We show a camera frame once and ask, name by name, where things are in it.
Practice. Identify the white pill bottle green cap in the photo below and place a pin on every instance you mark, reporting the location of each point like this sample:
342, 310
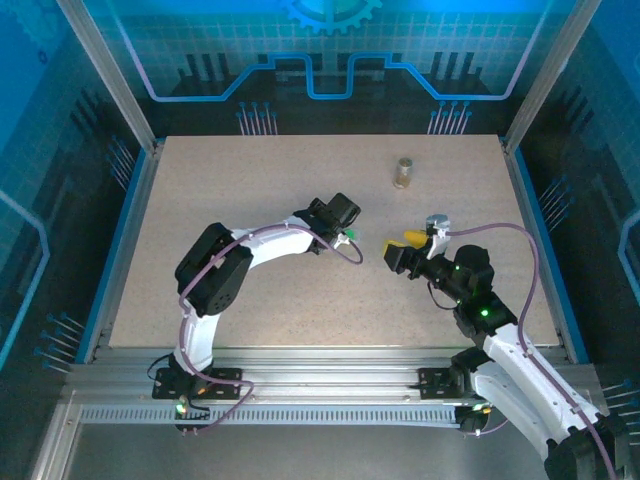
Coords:
354, 234

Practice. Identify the small amber pill bottle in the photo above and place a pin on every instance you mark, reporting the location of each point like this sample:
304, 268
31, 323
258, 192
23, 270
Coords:
403, 172

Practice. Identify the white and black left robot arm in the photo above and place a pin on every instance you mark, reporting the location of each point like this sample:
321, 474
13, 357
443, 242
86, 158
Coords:
280, 242

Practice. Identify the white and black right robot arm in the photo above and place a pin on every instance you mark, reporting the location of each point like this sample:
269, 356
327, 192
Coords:
525, 390

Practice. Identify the black power connector block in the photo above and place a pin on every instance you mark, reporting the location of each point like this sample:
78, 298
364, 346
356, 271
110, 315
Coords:
187, 407
472, 422

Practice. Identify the grey metal shelf panel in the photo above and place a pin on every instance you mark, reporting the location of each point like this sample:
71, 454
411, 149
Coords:
325, 455

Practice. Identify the aluminium side rail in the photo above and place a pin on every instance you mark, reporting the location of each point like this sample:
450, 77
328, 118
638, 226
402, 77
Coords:
137, 215
521, 190

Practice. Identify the aluminium frame beam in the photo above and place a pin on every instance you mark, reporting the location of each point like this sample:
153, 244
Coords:
325, 372

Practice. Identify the aluminium upright post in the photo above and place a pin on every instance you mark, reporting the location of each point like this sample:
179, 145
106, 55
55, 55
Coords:
110, 80
550, 75

